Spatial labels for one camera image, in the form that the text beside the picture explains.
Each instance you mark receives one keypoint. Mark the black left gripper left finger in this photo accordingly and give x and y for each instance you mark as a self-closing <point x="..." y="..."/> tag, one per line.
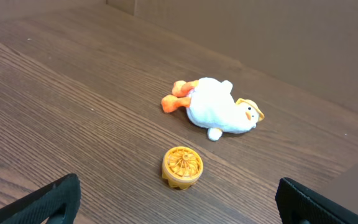
<point x="57" y="202"/>

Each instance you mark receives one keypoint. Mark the white plush duck toy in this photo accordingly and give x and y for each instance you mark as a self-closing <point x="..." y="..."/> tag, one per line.
<point x="210" y="105"/>

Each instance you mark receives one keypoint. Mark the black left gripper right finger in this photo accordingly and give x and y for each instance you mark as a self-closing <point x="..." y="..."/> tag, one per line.
<point x="298" y="204"/>

